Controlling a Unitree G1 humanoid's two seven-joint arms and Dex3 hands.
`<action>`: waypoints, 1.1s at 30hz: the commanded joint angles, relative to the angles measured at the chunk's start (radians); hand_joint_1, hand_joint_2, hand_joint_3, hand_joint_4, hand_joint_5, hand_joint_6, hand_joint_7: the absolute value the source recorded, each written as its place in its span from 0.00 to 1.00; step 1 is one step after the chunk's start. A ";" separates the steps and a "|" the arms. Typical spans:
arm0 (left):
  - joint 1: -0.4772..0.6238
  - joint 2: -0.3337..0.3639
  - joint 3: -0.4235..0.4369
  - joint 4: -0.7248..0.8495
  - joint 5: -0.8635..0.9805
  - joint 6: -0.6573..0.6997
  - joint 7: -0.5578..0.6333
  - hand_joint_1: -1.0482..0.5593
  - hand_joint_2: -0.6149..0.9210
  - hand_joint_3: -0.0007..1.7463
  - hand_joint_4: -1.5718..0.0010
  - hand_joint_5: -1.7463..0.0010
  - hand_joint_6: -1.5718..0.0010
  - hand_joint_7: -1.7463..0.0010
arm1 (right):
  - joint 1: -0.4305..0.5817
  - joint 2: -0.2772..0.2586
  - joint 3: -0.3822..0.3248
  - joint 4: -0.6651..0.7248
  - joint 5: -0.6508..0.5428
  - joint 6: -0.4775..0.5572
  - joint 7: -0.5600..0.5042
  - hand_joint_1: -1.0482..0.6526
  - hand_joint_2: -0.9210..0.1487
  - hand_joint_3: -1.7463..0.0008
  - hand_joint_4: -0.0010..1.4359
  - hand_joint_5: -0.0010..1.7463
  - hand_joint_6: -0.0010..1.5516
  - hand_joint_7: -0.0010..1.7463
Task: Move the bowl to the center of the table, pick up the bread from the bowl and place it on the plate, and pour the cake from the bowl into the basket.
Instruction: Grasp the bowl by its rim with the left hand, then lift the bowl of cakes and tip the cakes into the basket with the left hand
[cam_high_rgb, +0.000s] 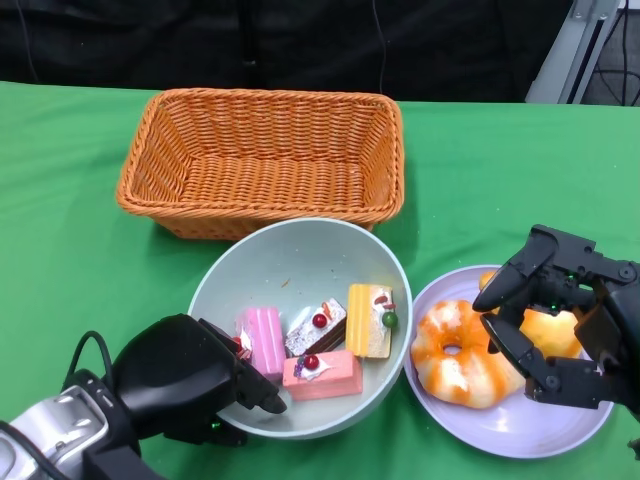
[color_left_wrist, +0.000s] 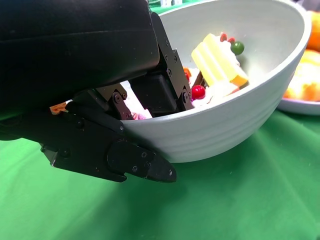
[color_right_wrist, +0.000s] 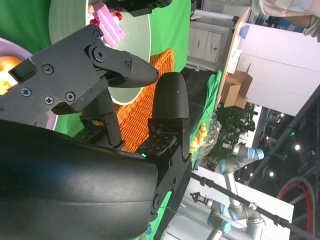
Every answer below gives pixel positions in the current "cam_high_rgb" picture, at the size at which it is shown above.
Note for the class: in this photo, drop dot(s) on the green tablecloth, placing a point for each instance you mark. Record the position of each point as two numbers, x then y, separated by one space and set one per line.
500 165

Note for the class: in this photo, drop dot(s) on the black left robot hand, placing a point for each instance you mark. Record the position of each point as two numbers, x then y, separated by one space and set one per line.
175 370

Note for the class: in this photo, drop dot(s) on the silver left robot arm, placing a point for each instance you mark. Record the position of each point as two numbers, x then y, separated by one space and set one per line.
50 430

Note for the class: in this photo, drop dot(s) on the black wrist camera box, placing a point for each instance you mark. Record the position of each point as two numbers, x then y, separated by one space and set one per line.
115 462

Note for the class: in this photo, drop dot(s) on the chocolate cake slice white top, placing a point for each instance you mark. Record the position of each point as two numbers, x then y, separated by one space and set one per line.
312 335

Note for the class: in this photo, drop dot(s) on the grey-green bowl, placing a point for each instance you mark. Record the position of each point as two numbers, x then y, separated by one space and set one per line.
300 260

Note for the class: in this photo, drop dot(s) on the magenta pink cake slice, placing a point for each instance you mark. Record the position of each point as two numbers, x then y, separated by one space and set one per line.
265 340

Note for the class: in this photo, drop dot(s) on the grey aluminium frame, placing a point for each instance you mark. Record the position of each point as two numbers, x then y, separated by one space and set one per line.
575 45

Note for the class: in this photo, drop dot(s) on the yellow cake slice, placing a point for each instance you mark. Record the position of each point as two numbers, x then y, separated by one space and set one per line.
362 325

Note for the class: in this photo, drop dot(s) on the salmon pink cake block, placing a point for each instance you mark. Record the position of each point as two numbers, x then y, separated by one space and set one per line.
330 382

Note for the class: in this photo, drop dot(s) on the black backdrop cloth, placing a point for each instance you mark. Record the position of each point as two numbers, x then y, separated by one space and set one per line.
150 40

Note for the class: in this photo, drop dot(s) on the lavender plate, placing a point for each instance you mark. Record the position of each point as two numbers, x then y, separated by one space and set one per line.
500 430

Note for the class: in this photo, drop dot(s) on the orange wicker basket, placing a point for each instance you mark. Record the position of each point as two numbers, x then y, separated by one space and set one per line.
260 175

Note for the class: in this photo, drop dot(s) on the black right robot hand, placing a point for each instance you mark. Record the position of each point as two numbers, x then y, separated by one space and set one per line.
615 340

